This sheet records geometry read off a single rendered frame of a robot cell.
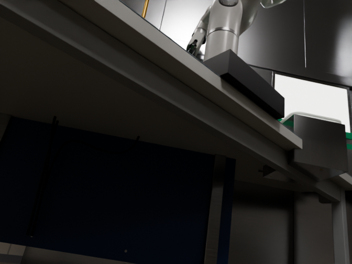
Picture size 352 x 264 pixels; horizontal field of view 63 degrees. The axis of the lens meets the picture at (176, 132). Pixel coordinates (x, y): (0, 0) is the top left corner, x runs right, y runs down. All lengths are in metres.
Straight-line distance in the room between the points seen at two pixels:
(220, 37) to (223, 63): 0.19
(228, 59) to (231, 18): 0.26
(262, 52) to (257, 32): 0.14
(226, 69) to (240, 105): 0.09
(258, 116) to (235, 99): 0.10
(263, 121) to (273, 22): 1.17
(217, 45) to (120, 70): 0.38
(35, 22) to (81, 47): 0.07
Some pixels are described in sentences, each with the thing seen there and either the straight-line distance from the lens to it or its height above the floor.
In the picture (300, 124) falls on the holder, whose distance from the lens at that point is 0.97.
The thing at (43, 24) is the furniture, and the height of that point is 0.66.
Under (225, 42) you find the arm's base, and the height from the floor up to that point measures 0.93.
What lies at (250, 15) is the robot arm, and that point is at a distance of 1.05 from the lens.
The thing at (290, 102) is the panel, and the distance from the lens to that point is 1.58.
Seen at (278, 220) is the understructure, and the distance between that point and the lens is 1.40.
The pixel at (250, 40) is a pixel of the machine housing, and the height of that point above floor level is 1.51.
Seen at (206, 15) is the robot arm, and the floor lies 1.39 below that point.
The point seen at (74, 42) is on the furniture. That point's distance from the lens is 0.50.
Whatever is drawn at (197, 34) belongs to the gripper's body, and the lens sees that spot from 1.39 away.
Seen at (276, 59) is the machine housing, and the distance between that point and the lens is 1.72.
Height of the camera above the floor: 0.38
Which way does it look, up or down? 22 degrees up
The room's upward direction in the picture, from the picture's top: 9 degrees clockwise
